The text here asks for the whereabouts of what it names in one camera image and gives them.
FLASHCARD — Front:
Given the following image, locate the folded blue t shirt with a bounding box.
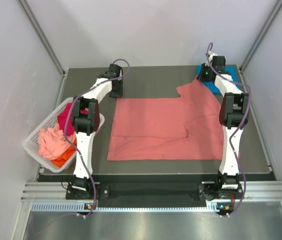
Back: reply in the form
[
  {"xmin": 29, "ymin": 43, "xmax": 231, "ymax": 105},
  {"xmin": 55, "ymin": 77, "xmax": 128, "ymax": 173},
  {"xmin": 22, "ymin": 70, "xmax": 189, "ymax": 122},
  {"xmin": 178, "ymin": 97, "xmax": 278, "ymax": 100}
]
[{"xmin": 196, "ymin": 65, "xmax": 242, "ymax": 97}]

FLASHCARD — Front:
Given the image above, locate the aluminium frame post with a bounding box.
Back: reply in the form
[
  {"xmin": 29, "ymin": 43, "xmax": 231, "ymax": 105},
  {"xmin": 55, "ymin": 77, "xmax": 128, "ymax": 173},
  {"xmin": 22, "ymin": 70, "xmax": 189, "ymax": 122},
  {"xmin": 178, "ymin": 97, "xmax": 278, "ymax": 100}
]
[
  {"xmin": 17, "ymin": 0, "xmax": 65, "ymax": 76},
  {"xmin": 239, "ymin": 0, "xmax": 282, "ymax": 73}
]

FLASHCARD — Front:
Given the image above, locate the right aluminium frame post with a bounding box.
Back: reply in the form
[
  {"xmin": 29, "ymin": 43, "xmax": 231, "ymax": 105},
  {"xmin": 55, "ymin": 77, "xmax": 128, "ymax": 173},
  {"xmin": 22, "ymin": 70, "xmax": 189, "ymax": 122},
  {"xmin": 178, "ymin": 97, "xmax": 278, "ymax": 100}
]
[{"xmin": 239, "ymin": 0, "xmax": 282, "ymax": 73}]

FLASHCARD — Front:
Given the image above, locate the grey slotted cable duct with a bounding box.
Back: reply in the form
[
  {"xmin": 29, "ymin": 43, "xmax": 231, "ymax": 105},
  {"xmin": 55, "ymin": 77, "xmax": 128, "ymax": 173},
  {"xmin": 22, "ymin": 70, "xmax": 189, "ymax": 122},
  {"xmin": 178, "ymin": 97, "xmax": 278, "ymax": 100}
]
[{"xmin": 30, "ymin": 201, "xmax": 230, "ymax": 213}]

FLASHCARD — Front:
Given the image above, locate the orange t shirt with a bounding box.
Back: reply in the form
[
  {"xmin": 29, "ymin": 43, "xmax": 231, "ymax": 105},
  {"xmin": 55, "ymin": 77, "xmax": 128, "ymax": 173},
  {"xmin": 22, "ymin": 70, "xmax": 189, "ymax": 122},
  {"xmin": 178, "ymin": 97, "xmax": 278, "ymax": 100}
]
[{"xmin": 51, "ymin": 145, "xmax": 76, "ymax": 168}]

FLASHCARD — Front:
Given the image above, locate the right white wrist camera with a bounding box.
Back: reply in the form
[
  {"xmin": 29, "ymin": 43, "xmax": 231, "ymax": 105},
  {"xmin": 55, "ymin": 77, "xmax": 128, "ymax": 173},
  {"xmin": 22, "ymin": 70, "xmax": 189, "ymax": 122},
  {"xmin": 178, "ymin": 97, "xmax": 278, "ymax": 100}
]
[{"xmin": 208, "ymin": 51, "xmax": 218, "ymax": 58}]

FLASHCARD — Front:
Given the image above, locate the salmon pink t shirt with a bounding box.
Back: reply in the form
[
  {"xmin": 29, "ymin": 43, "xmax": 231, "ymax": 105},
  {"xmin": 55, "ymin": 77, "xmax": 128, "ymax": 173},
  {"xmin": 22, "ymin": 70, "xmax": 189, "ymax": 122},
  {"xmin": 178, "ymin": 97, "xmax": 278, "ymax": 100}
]
[{"xmin": 107, "ymin": 80, "xmax": 224, "ymax": 161}]

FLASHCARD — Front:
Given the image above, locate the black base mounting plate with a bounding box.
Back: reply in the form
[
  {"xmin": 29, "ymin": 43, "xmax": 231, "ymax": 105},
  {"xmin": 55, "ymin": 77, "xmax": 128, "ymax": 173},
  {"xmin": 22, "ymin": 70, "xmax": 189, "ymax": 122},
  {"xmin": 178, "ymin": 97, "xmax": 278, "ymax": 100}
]
[{"xmin": 65, "ymin": 173, "xmax": 274, "ymax": 207}]

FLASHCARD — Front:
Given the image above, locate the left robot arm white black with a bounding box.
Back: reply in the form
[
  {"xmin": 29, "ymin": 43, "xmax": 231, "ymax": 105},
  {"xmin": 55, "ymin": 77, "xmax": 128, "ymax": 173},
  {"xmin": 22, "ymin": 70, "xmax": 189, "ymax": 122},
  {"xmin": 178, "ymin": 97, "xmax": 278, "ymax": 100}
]
[{"xmin": 67, "ymin": 63, "xmax": 123, "ymax": 199}]

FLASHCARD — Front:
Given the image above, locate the magenta t shirt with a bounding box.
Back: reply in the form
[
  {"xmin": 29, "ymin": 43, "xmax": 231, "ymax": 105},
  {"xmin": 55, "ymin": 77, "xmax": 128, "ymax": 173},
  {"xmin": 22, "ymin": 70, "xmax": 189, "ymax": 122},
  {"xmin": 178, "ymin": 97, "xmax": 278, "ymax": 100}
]
[{"xmin": 57, "ymin": 103, "xmax": 76, "ymax": 137}]

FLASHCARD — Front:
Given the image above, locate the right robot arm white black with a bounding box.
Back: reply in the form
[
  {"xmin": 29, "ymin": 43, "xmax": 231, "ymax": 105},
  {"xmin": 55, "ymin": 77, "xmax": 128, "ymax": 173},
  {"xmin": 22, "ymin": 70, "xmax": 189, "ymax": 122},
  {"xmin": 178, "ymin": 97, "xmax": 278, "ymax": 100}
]
[{"xmin": 197, "ymin": 51, "xmax": 251, "ymax": 198}]

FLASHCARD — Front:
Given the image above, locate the light peach t shirt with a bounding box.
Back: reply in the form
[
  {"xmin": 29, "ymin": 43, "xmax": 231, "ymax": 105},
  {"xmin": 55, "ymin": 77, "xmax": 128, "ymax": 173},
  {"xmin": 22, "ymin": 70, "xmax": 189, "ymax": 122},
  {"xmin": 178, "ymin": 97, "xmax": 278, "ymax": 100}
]
[{"xmin": 37, "ymin": 123, "xmax": 71, "ymax": 161}]

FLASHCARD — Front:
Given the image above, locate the white plastic laundry basket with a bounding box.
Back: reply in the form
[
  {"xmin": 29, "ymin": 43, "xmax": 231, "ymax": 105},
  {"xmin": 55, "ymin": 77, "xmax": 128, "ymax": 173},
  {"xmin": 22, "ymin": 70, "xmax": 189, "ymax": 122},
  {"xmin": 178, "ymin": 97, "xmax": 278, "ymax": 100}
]
[{"xmin": 23, "ymin": 97, "xmax": 105, "ymax": 178}]

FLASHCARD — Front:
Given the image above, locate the left aluminium frame post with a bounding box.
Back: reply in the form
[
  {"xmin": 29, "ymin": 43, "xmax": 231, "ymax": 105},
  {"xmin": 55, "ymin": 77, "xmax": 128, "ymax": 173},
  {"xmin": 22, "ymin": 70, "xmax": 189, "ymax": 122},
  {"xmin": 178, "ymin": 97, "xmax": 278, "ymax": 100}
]
[{"xmin": 17, "ymin": 0, "xmax": 65, "ymax": 76}]

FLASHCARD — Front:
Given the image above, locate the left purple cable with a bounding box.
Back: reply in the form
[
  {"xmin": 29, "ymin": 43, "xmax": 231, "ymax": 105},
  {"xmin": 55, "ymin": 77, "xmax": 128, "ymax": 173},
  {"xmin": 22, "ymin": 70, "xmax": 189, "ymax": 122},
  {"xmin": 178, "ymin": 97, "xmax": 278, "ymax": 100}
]
[{"xmin": 63, "ymin": 58, "xmax": 131, "ymax": 217}]

